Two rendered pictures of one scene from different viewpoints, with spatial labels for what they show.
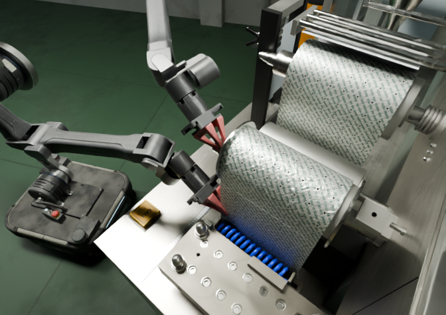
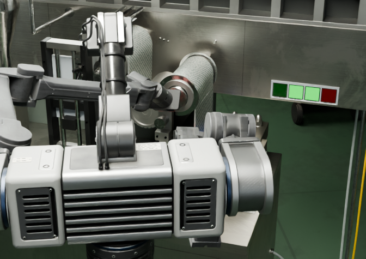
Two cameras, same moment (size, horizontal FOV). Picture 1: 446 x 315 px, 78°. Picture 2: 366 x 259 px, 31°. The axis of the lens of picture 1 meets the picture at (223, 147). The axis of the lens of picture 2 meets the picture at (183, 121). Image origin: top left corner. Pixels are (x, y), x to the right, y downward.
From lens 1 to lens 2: 2.23 m
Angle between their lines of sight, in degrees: 85
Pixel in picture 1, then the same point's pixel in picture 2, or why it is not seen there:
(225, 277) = not seen: hidden behind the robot
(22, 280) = not seen: outside the picture
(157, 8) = (88, 82)
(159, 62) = (149, 84)
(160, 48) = (134, 84)
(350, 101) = (144, 46)
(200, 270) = not seen: hidden behind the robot
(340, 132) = (145, 68)
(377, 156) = (69, 133)
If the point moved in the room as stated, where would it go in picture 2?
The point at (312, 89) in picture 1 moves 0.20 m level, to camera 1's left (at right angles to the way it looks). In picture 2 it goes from (135, 55) to (154, 74)
